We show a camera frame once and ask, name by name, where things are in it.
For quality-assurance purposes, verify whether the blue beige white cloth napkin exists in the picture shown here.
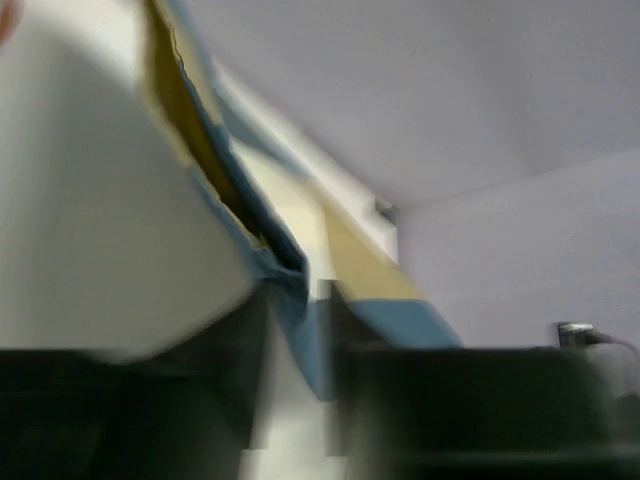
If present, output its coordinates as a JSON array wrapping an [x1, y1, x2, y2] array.
[[143, 1, 460, 399]]

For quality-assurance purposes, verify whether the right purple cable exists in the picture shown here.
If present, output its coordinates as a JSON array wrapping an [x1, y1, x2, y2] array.
[[557, 322, 640, 359]]

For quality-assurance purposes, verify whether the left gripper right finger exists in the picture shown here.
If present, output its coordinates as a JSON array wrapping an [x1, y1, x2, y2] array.
[[327, 286, 639, 479]]

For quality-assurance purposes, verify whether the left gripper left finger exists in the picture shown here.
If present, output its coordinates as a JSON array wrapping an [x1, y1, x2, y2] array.
[[1, 294, 268, 479]]

